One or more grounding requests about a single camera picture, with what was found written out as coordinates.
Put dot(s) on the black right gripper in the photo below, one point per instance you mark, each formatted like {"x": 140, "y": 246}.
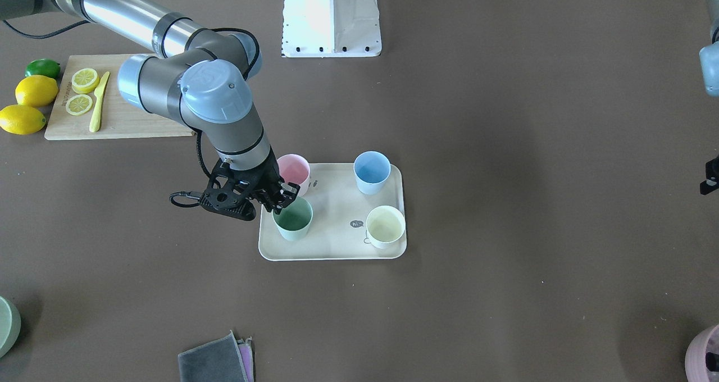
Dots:
{"x": 268, "y": 183}

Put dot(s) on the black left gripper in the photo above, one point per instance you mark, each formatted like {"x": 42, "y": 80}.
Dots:
{"x": 711, "y": 178}

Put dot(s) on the pink cup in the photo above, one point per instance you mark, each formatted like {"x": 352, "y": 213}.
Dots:
{"x": 294, "y": 168}

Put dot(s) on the green cup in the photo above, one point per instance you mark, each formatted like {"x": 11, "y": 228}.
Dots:
{"x": 293, "y": 222}

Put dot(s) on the blue cup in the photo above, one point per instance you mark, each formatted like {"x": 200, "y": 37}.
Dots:
{"x": 371, "y": 170}

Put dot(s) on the cream yellow cup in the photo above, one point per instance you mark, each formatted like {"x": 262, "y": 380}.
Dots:
{"x": 385, "y": 226}

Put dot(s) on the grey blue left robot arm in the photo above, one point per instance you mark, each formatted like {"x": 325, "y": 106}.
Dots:
{"x": 708, "y": 60}

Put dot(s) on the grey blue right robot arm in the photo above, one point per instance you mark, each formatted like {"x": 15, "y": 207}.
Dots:
{"x": 197, "y": 77}

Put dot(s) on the cream rectangular tray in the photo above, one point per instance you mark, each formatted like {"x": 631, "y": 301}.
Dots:
{"x": 339, "y": 228}

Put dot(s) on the wooden cutting board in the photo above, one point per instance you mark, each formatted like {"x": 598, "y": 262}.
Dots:
{"x": 119, "y": 119}

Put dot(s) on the yellow plastic knife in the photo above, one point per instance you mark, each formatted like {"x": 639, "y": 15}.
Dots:
{"x": 99, "y": 92}

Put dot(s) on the grey folded cloth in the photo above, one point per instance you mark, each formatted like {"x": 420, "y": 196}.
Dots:
{"x": 224, "y": 359}

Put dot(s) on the pink bowl with ice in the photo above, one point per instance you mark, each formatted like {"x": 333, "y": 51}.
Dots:
{"x": 701, "y": 356}

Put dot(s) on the lemon slice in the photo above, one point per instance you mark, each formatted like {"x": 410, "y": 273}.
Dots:
{"x": 84, "y": 80}
{"x": 79, "y": 104}

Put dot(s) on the whole yellow lemon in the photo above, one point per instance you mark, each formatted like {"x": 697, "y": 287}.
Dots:
{"x": 22, "y": 120}
{"x": 36, "y": 91}

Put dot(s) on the green lime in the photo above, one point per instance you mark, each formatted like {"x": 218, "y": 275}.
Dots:
{"x": 44, "y": 67}

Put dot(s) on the green bowl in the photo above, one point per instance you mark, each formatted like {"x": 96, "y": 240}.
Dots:
{"x": 10, "y": 325}

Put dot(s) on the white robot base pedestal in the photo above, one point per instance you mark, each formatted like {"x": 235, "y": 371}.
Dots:
{"x": 331, "y": 28}

